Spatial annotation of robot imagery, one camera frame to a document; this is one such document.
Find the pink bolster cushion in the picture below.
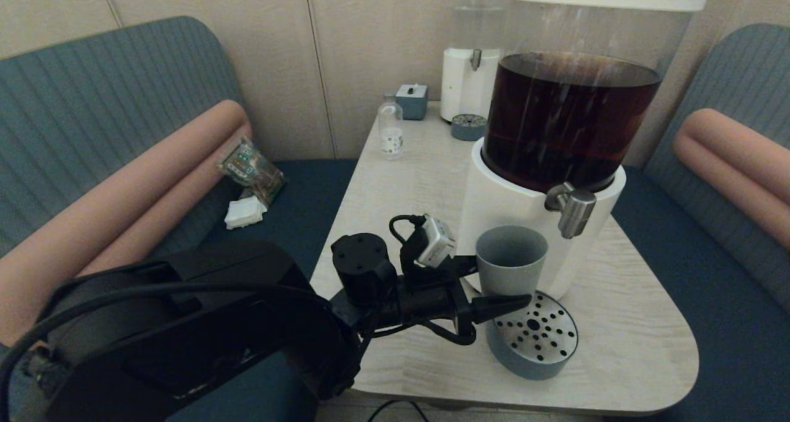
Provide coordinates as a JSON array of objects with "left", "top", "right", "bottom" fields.
[
  {"left": 673, "top": 108, "right": 790, "bottom": 253},
  {"left": 0, "top": 99, "right": 254, "bottom": 352}
]

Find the steel dispenser tap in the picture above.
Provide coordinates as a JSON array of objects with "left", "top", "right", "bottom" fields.
[{"left": 544, "top": 183, "right": 597, "bottom": 240}]

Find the teal upholstered bench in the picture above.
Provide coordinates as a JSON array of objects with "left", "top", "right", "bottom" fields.
[
  {"left": 608, "top": 23, "right": 790, "bottom": 422},
  {"left": 0, "top": 16, "right": 359, "bottom": 422}
]

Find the clear plastic bottle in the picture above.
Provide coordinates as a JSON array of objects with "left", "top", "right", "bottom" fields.
[{"left": 378, "top": 94, "right": 404, "bottom": 160}]

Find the grey plastic cup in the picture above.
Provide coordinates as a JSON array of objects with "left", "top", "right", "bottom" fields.
[{"left": 475, "top": 226, "right": 549, "bottom": 299}]

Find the black floor cable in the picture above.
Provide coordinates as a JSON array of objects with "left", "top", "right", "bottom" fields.
[{"left": 369, "top": 400, "right": 430, "bottom": 422}]

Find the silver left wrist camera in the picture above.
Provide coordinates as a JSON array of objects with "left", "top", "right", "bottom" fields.
[{"left": 415, "top": 215, "right": 457, "bottom": 268}]

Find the small blue perforated drip tray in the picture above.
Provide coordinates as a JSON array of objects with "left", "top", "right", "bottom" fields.
[{"left": 451, "top": 114, "right": 488, "bottom": 141}]

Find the small blue-grey box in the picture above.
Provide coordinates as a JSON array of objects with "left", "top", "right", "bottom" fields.
[{"left": 395, "top": 83, "right": 429, "bottom": 121}]

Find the round grey drip tray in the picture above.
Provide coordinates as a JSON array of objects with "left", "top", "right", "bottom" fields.
[{"left": 485, "top": 289, "right": 580, "bottom": 381}]

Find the small white water dispenser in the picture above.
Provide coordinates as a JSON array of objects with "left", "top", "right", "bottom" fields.
[{"left": 440, "top": 0, "right": 514, "bottom": 124}]

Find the black left camera cable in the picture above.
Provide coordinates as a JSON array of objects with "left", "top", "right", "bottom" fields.
[{"left": 370, "top": 214, "right": 479, "bottom": 347}]

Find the large white tea dispenser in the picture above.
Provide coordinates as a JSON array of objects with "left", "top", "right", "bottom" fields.
[{"left": 455, "top": 0, "right": 708, "bottom": 300}]

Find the white tissue pack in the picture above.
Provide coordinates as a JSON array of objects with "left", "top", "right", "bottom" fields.
[{"left": 224, "top": 195, "right": 268, "bottom": 230}]

